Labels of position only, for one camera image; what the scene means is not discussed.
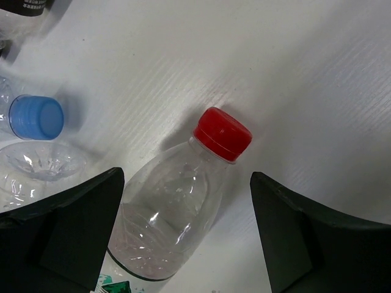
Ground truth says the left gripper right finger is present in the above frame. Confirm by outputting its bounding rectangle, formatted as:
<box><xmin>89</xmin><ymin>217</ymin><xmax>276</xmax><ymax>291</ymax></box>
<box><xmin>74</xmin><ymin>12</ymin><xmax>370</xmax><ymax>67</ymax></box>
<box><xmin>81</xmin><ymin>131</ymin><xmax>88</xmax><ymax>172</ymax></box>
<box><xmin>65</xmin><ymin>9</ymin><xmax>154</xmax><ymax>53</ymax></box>
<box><xmin>250</xmin><ymin>172</ymin><xmax>390</xmax><ymax>292</ymax></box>

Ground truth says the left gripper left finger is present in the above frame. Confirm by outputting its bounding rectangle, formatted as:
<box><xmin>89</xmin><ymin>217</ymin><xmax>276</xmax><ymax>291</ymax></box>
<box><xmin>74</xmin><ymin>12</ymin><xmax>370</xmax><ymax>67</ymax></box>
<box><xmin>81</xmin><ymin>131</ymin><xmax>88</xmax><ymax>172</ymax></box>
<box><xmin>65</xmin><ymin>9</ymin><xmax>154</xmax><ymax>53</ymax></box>
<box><xmin>1</xmin><ymin>167</ymin><xmax>125</xmax><ymax>292</ymax></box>

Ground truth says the black label small bottle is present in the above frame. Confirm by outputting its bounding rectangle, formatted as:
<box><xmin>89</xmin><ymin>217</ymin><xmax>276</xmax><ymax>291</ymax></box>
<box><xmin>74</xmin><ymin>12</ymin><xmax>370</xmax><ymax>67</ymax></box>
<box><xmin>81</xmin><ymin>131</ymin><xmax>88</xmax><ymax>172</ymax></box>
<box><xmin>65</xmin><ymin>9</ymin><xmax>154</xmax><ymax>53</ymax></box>
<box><xmin>0</xmin><ymin>0</ymin><xmax>73</xmax><ymax>67</ymax></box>

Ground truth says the red label red-cap bottle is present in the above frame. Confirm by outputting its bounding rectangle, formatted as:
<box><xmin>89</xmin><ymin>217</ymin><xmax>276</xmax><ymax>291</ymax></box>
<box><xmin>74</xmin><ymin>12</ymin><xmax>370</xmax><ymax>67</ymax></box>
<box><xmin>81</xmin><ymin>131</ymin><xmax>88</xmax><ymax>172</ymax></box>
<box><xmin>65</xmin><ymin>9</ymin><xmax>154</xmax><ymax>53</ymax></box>
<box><xmin>95</xmin><ymin>107</ymin><xmax>252</xmax><ymax>292</ymax></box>

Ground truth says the light-blue label bottle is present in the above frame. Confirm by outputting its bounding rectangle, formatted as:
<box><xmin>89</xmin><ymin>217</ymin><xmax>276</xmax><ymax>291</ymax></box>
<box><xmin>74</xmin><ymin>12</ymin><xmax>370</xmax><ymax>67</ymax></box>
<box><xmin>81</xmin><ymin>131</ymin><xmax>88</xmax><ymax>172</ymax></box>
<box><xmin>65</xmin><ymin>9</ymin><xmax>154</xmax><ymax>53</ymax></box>
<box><xmin>1</xmin><ymin>77</ymin><xmax>65</xmax><ymax>140</ymax></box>

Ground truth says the dark-blue label bottle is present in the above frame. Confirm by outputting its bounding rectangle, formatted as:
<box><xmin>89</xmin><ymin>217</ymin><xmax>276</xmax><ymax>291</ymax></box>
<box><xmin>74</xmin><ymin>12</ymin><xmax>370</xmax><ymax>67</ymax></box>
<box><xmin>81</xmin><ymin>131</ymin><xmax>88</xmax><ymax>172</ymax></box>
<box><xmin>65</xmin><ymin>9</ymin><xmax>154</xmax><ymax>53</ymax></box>
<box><xmin>1</xmin><ymin>141</ymin><xmax>87</xmax><ymax>212</ymax></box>

